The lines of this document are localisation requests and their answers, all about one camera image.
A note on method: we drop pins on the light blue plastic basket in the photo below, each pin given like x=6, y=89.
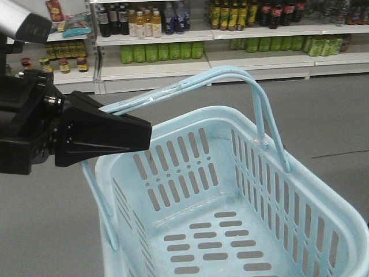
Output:
x=217, y=195

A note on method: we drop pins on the white supermarket shelf unit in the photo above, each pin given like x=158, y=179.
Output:
x=107, y=74

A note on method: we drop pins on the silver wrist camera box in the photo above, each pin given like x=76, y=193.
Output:
x=21, y=24

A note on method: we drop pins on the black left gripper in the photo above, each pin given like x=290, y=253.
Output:
x=29, y=107

